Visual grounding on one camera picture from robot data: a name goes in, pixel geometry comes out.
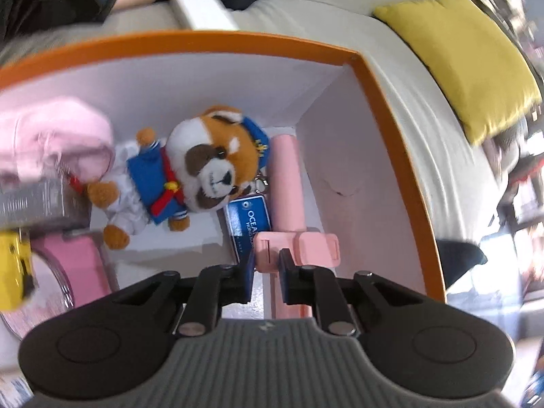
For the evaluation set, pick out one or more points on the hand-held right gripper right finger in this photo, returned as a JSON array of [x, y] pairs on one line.
[[289, 279]]

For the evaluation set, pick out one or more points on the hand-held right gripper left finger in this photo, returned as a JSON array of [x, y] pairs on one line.
[[244, 281]]

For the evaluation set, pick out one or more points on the red panda plush toy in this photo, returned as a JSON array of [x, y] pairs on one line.
[[212, 157]]

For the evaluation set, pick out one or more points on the orange cardboard box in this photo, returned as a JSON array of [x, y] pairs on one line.
[[382, 136]]

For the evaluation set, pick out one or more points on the round glitter compact mirror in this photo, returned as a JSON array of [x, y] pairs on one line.
[[42, 301]]

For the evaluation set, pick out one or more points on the dark photo card box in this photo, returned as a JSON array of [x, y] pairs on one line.
[[42, 202]]

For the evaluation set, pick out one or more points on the yellow tape measure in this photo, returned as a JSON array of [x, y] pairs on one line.
[[15, 263]]

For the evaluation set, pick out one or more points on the long white box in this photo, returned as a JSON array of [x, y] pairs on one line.
[[199, 6]]

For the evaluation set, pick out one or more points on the person's right black sock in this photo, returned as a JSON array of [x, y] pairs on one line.
[[461, 261]]

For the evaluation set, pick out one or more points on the beige fabric sofa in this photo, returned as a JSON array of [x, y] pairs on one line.
[[425, 93]]

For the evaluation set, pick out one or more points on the yellow cushion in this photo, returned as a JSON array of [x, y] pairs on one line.
[[467, 63]]

